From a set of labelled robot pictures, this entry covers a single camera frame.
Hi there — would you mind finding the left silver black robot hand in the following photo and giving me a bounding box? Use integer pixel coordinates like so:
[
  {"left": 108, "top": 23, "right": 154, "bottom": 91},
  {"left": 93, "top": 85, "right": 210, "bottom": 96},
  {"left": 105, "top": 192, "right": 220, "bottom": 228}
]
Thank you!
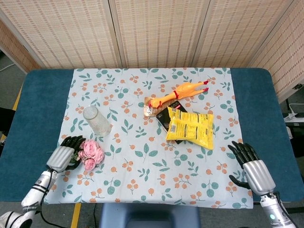
[{"left": 46, "top": 135, "right": 86, "bottom": 173}]

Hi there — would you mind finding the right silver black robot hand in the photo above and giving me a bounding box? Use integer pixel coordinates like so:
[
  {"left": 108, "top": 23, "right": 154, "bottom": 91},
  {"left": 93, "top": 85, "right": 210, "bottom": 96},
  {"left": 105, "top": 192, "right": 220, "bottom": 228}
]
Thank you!
[{"left": 228, "top": 141, "right": 276, "bottom": 196}]

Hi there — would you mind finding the pink artificial flower bouquet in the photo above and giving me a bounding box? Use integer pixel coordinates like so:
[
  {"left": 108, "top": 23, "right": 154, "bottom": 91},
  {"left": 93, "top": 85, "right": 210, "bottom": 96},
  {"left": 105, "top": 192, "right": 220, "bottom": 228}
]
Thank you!
[{"left": 69, "top": 139, "right": 105, "bottom": 171}]

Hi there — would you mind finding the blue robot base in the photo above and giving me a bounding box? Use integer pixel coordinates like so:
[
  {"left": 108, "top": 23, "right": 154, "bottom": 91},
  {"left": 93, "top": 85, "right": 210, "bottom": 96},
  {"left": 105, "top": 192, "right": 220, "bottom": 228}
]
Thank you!
[{"left": 99, "top": 203, "right": 201, "bottom": 228}]

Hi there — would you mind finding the clear glass cup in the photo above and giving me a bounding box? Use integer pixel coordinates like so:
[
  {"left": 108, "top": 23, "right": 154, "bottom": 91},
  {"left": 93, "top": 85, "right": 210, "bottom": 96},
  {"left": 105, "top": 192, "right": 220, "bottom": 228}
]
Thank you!
[{"left": 83, "top": 105, "right": 112, "bottom": 138}]

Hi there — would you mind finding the blue padded table cover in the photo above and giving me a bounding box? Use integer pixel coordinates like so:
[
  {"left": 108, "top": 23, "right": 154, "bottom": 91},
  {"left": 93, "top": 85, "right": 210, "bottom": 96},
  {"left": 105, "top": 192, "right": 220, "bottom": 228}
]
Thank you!
[{"left": 0, "top": 67, "right": 304, "bottom": 205}]

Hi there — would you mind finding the white power strip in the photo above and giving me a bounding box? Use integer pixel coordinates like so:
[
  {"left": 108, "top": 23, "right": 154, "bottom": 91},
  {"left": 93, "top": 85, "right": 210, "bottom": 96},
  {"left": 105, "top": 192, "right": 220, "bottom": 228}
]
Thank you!
[{"left": 284, "top": 103, "right": 304, "bottom": 123}]

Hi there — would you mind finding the yellow snack bag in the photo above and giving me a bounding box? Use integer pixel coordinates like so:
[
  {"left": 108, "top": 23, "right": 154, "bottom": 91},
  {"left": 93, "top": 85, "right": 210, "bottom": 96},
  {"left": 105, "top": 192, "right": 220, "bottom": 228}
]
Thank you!
[{"left": 165, "top": 106, "right": 215, "bottom": 150}]

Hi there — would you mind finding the floral patterned tablecloth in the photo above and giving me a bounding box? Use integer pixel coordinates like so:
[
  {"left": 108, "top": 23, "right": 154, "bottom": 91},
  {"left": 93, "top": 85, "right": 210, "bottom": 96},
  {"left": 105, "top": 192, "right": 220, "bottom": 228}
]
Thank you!
[{"left": 43, "top": 67, "right": 254, "bottom": 209}]

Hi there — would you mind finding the brown foil snack packet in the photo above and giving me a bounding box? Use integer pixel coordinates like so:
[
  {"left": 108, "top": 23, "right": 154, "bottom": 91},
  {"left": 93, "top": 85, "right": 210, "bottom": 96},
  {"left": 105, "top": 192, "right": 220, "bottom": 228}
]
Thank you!
[{"left": 143, "top": 96, "right": 164, "bottom": 117}]

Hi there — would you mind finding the black flat box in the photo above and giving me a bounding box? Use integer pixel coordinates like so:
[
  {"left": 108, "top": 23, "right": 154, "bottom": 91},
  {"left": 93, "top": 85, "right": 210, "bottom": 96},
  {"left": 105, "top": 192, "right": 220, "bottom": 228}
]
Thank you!
[{"left": 155, "top": 100, "right": 188, "bottom": 144}]

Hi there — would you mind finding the yellow rubber chicken toy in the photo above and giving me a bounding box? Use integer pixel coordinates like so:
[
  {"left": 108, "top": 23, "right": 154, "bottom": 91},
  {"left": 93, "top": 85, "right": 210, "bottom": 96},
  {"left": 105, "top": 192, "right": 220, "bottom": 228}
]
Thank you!
[{"left": 148, "top": 80, "right": 210, "bottom": 110}]

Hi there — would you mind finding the woven bamboo folding screen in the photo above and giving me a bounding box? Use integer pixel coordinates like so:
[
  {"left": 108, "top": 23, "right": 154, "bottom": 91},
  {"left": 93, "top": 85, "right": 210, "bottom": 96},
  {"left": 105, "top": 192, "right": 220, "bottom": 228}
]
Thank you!
[{"left": 0, "top": 0, "right": 304, "bottom": 104}]

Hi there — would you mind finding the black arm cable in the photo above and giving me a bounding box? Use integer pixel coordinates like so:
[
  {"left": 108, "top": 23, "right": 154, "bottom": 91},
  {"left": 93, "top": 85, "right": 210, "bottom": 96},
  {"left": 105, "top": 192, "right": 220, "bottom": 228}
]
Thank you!
[{"left": 39, "top": 169, "right": 63, "bottom": 228}]

